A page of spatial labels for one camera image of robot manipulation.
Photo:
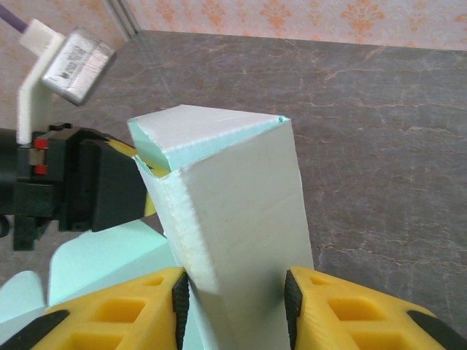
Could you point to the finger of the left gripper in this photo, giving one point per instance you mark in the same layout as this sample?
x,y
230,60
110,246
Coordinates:
x,y
116,186

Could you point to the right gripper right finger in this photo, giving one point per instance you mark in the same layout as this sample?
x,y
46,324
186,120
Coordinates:
x,y
346,313

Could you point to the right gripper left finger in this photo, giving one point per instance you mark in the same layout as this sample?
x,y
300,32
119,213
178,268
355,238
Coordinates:
x,y
120,313

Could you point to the light blue paper box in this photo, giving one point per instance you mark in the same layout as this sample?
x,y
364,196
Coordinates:
x,y
237,200

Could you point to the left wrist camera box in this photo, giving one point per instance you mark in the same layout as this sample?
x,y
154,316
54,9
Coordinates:
x,y
73,65

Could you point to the aluminium frame post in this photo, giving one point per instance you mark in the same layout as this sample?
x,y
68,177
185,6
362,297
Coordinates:
x,y
122,18

